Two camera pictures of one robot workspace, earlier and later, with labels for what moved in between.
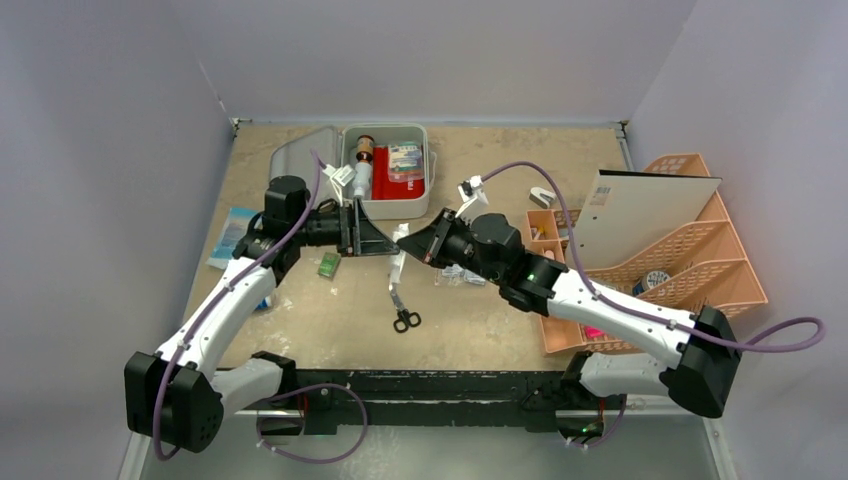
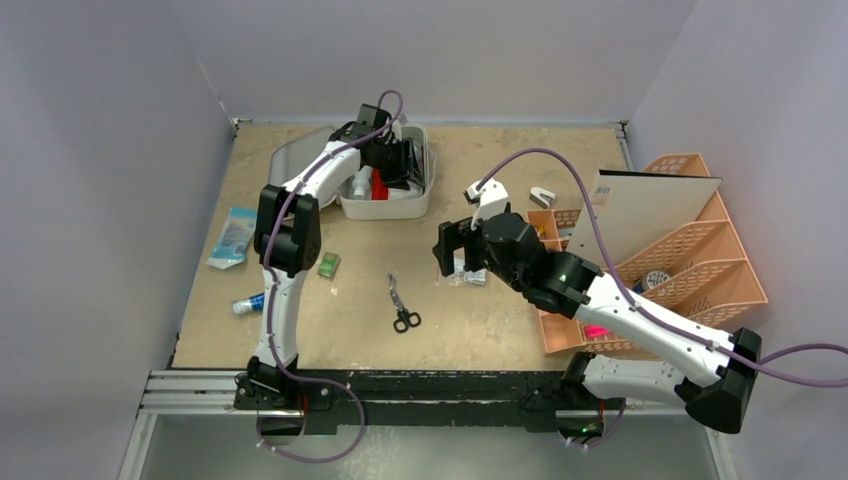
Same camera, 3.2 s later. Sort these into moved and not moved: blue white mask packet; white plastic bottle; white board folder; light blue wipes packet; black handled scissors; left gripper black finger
Moved: blue white mask packet; left gripper black finger
Not moved: light blue wipes packet; black handled scissors; white board folder; white plastic bottle
